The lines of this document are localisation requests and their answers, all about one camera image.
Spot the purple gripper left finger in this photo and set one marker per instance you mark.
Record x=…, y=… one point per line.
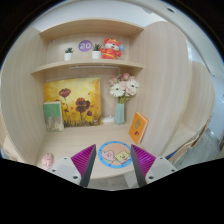
x=84, y=161

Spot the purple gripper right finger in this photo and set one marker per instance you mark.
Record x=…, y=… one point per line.
x=142, y=161

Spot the round blue cartoon mouse pad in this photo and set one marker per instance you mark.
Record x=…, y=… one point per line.
x=115, y=154

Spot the pink computer mouse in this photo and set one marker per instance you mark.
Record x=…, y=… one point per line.
x=47, y=161

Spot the orange book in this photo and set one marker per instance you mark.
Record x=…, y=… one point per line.
x=138, y=127

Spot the white power adapter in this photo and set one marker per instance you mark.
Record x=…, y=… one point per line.
x=108, y=118

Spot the light blue vase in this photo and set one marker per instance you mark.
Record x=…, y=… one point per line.
x=119, y=117

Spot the yellow poppy flower painting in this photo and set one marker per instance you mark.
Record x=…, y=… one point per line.
x=80, y=100

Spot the green and beige book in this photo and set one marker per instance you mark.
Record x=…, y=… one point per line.
x=53, y=116

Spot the pink and white flower bouquet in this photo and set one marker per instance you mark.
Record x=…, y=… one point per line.
x=123, y=87

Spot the wooden desk shelf unit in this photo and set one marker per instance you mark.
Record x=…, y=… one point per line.
x=176, y=93

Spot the left small potted plant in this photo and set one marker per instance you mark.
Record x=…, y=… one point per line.
x=68, y=53

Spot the small potted plant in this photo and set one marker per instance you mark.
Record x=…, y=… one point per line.
x=96, y=53
x=68, y=53

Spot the right small potted plant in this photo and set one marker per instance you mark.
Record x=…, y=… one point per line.
x=96, y=53

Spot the red fortune god plush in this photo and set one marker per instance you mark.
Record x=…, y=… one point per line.
x=112, y=49

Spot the purple round number sign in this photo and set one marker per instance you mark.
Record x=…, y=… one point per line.
x=85, y=45

